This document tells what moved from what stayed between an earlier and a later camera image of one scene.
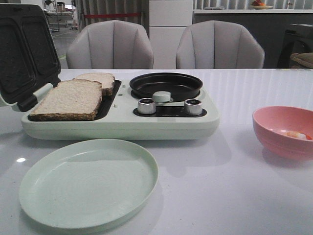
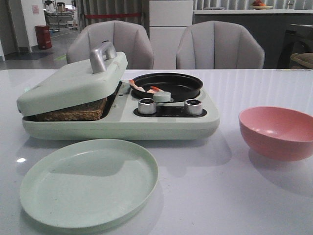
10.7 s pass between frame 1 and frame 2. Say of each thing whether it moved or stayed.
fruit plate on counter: stayed
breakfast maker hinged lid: moved
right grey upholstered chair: stayed
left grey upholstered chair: stayed
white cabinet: stayed
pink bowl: moved
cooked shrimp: moved
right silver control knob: stayed
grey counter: stayed
